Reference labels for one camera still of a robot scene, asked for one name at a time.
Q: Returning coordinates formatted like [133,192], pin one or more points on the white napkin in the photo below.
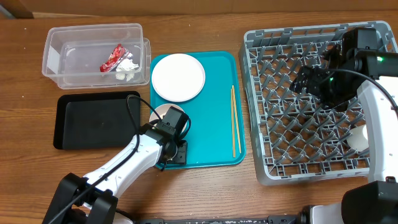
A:
[125,67]

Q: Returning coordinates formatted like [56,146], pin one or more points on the small white rice bowl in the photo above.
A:
[160,112]

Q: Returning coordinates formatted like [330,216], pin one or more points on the right wooden chopstick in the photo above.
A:
[236,118]

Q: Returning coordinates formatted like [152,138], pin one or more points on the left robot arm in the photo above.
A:
[94,197]

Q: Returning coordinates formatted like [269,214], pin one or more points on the black plastic tray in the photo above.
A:
[96,120]

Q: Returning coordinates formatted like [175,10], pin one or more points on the clear plastic bin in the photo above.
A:
[73,55]

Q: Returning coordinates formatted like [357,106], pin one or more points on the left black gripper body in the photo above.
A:
[179,154]

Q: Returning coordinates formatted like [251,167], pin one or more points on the red snack wrapper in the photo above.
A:
[118,54]

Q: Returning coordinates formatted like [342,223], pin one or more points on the large white plate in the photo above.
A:
[178,77]

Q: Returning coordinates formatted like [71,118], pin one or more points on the grey dishwasher rack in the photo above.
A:
[293,138]

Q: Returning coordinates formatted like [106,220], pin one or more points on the teal serving tray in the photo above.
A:
[210,137]

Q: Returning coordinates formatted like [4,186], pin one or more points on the white cup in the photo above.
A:
[359,138]

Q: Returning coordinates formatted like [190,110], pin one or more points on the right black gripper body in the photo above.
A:
[333,88]

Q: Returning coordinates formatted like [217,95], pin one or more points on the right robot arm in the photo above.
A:
[372,77]

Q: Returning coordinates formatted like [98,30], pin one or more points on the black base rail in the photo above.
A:
[273,219]

